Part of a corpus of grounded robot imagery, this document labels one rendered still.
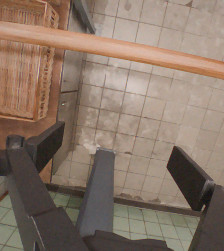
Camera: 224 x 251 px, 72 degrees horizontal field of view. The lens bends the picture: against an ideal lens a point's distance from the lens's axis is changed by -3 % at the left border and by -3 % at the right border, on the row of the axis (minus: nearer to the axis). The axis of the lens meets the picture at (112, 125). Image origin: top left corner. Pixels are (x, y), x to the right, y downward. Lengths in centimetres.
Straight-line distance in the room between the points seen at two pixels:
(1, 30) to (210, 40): 160
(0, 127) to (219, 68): 113
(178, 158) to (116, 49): 20
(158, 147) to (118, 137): 41
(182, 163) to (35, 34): 29
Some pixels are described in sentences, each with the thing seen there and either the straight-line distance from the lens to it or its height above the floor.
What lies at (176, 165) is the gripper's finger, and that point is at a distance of 19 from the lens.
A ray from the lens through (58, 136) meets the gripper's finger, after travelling 17.
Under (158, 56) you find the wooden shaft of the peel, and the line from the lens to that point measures 29.
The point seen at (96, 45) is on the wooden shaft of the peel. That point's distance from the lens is 29.
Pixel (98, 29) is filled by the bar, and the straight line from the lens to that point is 156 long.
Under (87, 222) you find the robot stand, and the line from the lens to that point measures 87.
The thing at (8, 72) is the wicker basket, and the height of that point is 59.
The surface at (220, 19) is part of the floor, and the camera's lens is 182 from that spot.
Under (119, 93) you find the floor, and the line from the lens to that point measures 149.
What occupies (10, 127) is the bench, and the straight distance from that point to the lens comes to 115.
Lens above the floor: 149
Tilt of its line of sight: 75 degrees down
